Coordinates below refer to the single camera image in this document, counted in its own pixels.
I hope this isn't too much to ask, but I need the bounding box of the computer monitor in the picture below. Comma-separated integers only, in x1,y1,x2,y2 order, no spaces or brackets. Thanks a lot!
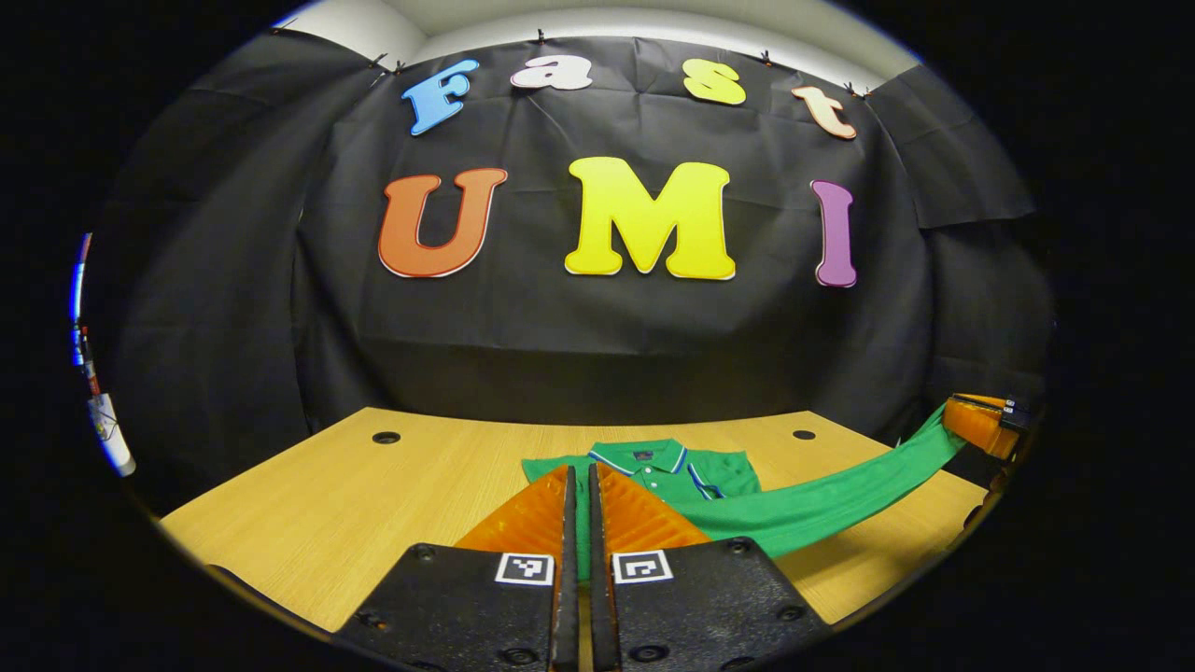
68,231,94,367

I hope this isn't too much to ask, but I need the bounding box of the black backdrop cloth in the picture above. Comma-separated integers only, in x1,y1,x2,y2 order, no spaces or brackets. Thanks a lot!
84,28,1056,514

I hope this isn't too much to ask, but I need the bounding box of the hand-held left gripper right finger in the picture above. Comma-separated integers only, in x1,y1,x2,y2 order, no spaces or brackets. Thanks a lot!
586,462,834,672

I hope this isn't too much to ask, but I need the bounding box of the white side table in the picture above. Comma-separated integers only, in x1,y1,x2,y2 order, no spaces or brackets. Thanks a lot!
87,392,137,479

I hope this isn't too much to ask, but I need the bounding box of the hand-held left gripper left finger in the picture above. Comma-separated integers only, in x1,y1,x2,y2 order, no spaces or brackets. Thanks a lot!
331,464,580,672

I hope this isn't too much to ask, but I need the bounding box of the green T-shirt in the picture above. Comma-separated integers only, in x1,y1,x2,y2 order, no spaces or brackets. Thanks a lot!
520,403,967,584

